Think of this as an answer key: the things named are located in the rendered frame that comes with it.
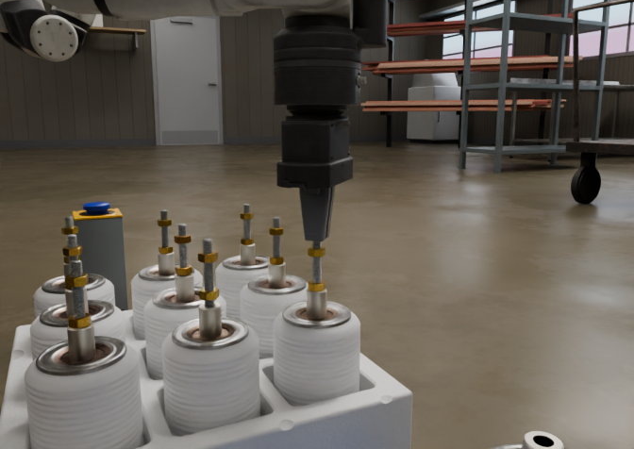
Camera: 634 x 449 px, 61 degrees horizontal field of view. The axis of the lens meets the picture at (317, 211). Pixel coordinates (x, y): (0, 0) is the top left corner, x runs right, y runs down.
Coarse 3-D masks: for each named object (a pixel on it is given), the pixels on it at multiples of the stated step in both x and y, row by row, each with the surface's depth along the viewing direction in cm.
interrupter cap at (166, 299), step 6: (174, 288) 67; (198, 288) 68; (156, 294) 65; (162, 294) 65; (168, 294) 65; (174, 294) 65; (198, 294) 66; (156, 300) 63; (162, 300) 63; (168, 300) 63; (174, 300) 64; (192, 300) 64; (198, 300) 63; (204, 300) 63; (156, 306) 62; (162, 306) 61; (168, 306) 61; (174, 306) 61; (180, 306) 61; (186, 306) 61; (192, 306) 61; (198, 306) 61
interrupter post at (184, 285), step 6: (180, 276) 63; (186, 276) 63; (192, 276) 64; (180, 282) 63; (186, 282) 63; (192, 282) 64; (180, 288) 63; (186, 288) 63; (192, 288) 64; (180, 294) 63; (186, 294) 63; (192, 294) 64; (180, 300) 63; (186, 300) 63
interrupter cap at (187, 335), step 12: (180, 324) 55; (192, 324) 55; (228, 324) 56; (240, 324) 56; (180, 336) 53; (192, 336) 53; (228, 336) 53; (240, 336) 52; (192, 348) 50; (204, 348) 50; (216, 348) 50
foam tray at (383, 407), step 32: (128, 320) 77; (160, 384) 58; (384, 384) 58; (0, 416) 52; (160, 416) 52; (288, 416) 52; (320, 416) 52; (352, 416) 54; (384, 416) 55; (0, 448) 47; (160, 448) 47; (192, 448) 47; (224, 448) 48; (256, 448) 49; (288, 448) 51; (320, 448) 53; (352, 448) 54; (384, 448) 56
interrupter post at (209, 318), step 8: (216, 304) 54; (200, 312) 53; (208, 312) 52; (216, 312) 53; (200, 320) 53; (208, 320) 53; (216, 320) 53; (200, 328) 53; (208, 328) 53; (216, 328) 53; (200, 336) 53; (208, 336) 53; (216, 336) 53
